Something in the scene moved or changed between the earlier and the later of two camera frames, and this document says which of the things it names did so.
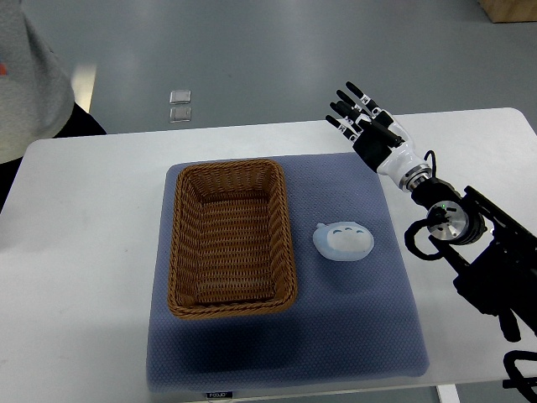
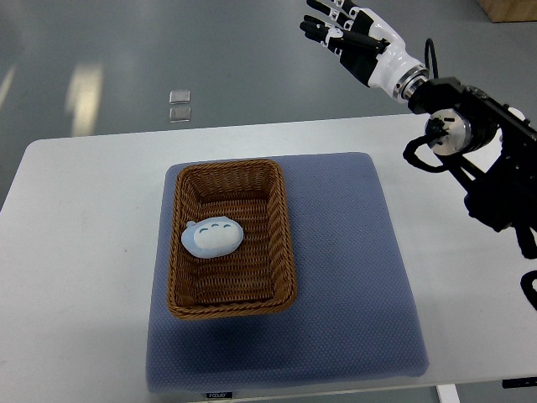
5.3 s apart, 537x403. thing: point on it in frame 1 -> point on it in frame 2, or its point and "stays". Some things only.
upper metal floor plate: [179, 96] stays
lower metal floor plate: [179, 114] stays
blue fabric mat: [354, 319] stays
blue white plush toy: [342, 241] -> [211, 237]
